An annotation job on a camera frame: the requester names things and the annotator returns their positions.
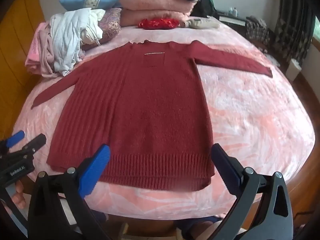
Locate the plaid bag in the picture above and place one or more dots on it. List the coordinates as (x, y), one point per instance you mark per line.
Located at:
(257, 31)

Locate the pale pink garment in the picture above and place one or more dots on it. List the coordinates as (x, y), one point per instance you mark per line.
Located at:
(40, 52)

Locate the person's left hand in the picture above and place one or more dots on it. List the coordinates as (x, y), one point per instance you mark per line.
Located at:
(19, 196)

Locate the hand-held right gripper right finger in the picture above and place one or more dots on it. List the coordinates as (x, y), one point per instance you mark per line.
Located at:
(227, 170)

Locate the blue pillow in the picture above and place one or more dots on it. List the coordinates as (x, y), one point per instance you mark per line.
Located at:
(87, 2)

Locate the purple paisley pillow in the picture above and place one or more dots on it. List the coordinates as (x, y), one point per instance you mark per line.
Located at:
(111, 25)

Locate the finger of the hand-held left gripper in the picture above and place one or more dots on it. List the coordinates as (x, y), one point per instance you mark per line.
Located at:
(35, 142)
(15, 136)

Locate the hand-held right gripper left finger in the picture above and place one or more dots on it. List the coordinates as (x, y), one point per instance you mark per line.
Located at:
(96, 170)

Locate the dark patterned curtain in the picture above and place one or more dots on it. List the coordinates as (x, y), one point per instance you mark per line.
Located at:
(292, 17)

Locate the white crumpled garment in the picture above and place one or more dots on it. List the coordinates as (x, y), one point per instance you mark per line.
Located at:
(67, 35)

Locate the pink patterned bed blanket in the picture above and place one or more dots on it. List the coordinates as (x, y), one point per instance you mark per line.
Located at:
(250, 130)

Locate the white waste bin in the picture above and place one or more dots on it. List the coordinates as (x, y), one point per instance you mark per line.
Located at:
(293, 70)

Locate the folded pink fleece blanket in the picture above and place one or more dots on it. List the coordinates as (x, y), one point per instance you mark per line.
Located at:
(155, 2)
(155, 17)

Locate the red patterned cloth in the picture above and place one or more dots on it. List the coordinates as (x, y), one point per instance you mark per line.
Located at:
(157, 23)

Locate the dark red knit sweater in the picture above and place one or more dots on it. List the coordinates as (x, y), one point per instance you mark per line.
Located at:
(137, 105)

